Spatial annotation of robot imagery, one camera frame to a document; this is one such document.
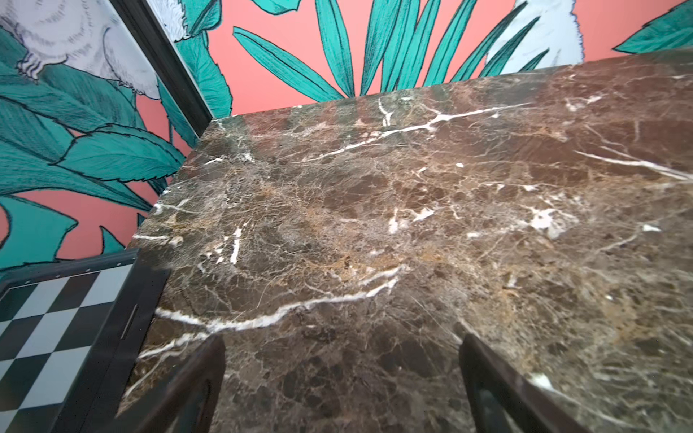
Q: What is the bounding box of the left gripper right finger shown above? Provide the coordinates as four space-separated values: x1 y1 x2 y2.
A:
458 334 586 432

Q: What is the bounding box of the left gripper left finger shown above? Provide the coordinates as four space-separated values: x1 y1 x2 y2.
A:
101 335 226 432

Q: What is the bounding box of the black white checkerboard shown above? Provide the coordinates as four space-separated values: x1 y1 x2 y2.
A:
1 250 170 432

